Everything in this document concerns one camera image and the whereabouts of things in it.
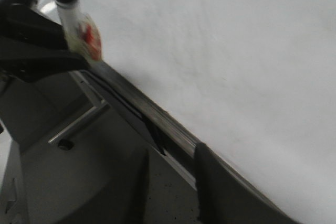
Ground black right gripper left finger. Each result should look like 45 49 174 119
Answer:
58 148 150 223

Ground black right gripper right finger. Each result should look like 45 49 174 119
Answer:
194 143 296 223

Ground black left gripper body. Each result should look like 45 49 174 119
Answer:
1 0 89 82

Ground white black whiteboard marker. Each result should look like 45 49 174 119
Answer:
55 0 102 63

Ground grey whiteboard stand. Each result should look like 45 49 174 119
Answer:
1 73 198 223

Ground white whiteboard with aluminium frame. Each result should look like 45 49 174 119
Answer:
80 0 335 223

